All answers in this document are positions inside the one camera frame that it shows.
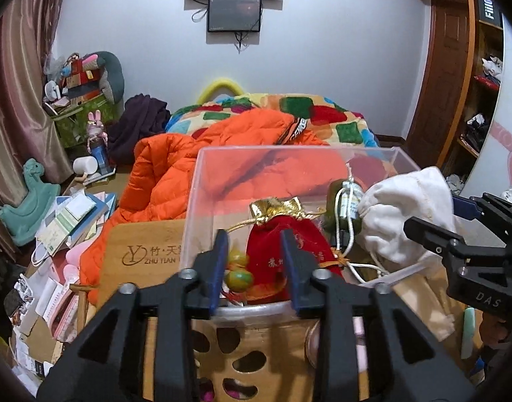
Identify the orange puffer jacket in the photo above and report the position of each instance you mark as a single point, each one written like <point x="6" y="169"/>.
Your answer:
<point x="163" y="184"/>

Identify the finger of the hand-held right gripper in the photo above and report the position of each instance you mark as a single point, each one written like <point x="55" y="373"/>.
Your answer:
<point x="465" y="207"/>
<point x="431" y="232"/>

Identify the pink striped curtain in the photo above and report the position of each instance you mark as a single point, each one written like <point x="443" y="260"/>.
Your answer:
<point x="17" y="113"/>

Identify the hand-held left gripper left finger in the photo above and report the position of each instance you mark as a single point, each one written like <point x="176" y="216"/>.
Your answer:
<point x="220" y="259"/>

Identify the pile of toys and boxes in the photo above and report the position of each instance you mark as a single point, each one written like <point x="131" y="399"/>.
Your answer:
<point x="76" y="79"/>

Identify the mint green bottle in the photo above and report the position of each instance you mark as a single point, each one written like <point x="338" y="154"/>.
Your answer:
<point x="468" y="331"/>

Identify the bunny water bottle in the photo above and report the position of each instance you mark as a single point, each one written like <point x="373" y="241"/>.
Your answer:
<point x="97" y="134"/>

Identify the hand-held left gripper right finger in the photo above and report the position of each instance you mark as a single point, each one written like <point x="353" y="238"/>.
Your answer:
<point x="291" y="272"/>

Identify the white mug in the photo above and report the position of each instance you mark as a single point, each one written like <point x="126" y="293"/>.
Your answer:
<point x="86" y="166"/>

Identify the colourful patchwork blanket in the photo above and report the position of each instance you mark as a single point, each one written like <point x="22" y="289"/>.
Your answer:
<point x="331" y="113"/>

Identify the bamboo wooden desktop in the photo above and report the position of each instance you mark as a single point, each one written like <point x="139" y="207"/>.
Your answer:
<point x="143" y="268"/>

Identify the pile of papers and books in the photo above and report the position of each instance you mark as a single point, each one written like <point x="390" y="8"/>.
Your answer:
<point x="67" y="217"/>

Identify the green patterned box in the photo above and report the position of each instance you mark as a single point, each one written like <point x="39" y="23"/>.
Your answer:
<point x="76" y="125"/>

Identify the small black wall screen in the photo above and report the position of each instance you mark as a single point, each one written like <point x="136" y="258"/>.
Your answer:
<point x="235" y="14"/>

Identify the teal dinosaur plush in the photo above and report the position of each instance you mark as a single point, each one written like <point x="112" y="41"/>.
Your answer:
<point x="34" y="201"/>

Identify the dark purple cloth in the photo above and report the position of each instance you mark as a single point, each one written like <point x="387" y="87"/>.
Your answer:
<point x="138" y="121"/>

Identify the grey green cushion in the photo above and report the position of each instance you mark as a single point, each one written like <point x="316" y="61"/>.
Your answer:
<point x="113" y="75"/>

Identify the wooden door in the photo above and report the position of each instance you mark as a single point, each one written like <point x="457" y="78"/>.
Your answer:
<point x="448" y="71"/>

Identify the clear plastic storage box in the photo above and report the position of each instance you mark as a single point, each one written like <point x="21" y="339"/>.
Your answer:
<point x="222" y="176"/>

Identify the wooden shelf unit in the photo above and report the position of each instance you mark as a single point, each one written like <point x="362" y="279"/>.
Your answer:
<point x="486" y="42"/>

